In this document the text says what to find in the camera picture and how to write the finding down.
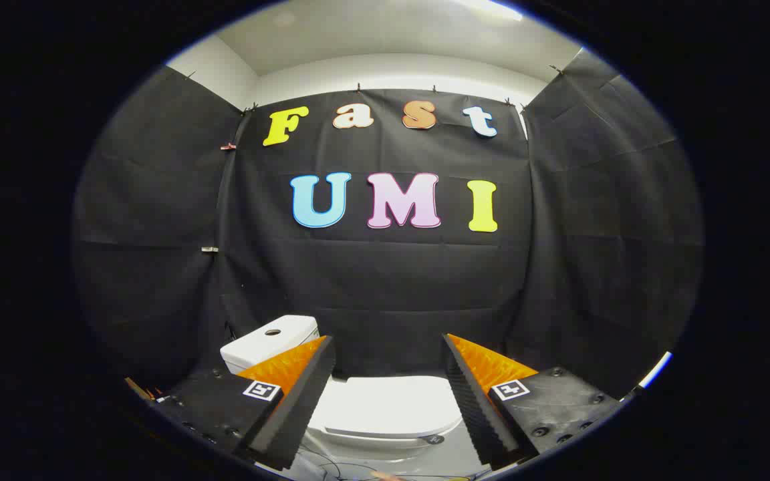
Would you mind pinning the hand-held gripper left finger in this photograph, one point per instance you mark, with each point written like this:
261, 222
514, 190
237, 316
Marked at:
298, 401

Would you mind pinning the white toilet tank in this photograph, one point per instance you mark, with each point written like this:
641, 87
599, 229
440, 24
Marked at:
268, 341

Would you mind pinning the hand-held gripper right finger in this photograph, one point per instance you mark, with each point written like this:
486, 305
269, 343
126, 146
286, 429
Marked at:
475, 401

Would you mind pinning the black backdrop cloth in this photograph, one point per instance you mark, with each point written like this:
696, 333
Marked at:
392, 280

